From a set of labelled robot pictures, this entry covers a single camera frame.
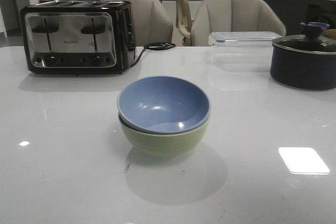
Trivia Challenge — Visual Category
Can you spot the blue bowl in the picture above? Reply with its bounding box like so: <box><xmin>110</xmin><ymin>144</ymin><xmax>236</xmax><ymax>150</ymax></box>
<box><xmin>117</xmin><ymin>76</ymin><xmax>210</xmax><ymax>134</ymax></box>

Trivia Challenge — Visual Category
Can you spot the green bowl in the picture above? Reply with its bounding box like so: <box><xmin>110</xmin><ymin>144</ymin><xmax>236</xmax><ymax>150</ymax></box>
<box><xmin>118</xmin><ymin>116</ymin><xmax>209</xmax><ymax>157</ymax></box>

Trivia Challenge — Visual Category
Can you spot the beige upholstered chair left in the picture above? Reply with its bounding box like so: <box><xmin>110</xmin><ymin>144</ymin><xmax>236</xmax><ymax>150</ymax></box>
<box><xmin>103</xmin><ymin>0</ymin><xmax>173</xmax><ymax>47</ymax></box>

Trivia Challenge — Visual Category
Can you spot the beige upholstered chair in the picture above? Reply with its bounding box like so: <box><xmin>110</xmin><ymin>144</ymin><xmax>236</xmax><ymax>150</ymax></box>
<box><xmin>191</xmin><ymin>0</ymin><xmax>286</xmax><ymax>46</ymax></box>
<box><xmin>103</xmin><ymin>0</ymin><xmax>173</xmax><ymax>47</ymax></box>

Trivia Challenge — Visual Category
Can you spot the clear plastic food container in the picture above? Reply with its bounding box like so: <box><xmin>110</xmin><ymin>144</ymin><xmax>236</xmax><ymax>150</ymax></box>
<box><xmin>208</xmin><ymin>31</ymin><xmax>280</xmax><ymax>72</ymax></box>

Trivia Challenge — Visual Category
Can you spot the beige plastic chair background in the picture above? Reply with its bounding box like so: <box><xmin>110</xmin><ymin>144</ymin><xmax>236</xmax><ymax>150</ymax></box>
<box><xmin>175</xmin><ymin>0</ymin><xmax>193</xmax><ymax>46</ymax></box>

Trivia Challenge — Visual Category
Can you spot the beige upholstered chair right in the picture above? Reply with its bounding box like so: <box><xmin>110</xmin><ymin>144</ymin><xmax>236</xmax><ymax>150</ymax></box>
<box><xmin>191</xmin><ymin>0</ymin><xmax>286</xmax><ymax>46</ymax></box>

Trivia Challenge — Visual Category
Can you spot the black chrome four-slot toaster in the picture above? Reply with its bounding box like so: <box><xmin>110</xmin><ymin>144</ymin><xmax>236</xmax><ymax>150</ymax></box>
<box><xmin>20</xmin><ymin>0</ymin><xmax>136</xmax><ymax>74</ymax></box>

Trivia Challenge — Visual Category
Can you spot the dark blue cooking pot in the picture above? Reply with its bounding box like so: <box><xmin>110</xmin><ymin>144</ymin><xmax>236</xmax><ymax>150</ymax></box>
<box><xmin>270</xmin><ymin>46</ymin><xmax>335</xmax><ymax>90</ymax></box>

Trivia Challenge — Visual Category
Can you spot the black appliance far right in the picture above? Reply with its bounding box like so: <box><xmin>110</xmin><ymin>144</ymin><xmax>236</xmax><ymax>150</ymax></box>
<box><xmin>305</xmin><ymin>0</ymin><xmax>336</xmax><ymax>29</ymax></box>

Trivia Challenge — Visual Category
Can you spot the black toaster power cord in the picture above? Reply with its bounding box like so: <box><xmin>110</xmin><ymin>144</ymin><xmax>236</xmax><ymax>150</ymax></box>
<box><xmin>130</xmin><ymin>42</ymin><xmax>177</xmax><ymax>67</ymax></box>

